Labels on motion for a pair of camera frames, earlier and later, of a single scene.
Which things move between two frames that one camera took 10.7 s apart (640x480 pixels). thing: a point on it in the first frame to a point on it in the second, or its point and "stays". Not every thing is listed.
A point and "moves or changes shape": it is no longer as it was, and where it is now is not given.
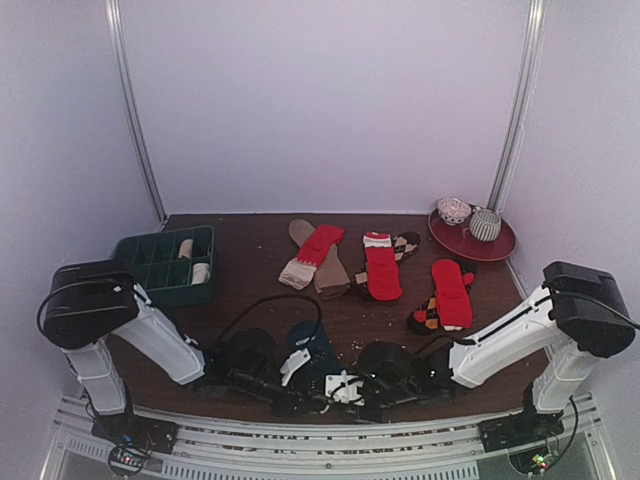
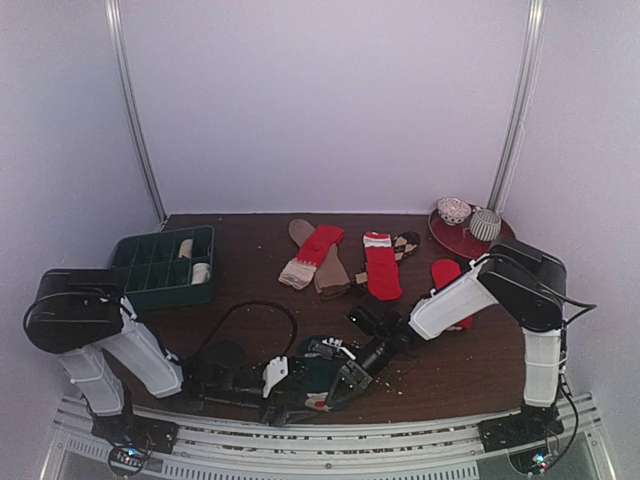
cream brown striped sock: x=201 y=273 stays
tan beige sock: x=330 y=277 stays
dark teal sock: x=312 y=336 moves or changes shape
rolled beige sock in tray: x=186 y=248 stays
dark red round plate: x=460 y=240 stays
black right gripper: x=368 y=407 to x=356 y=371
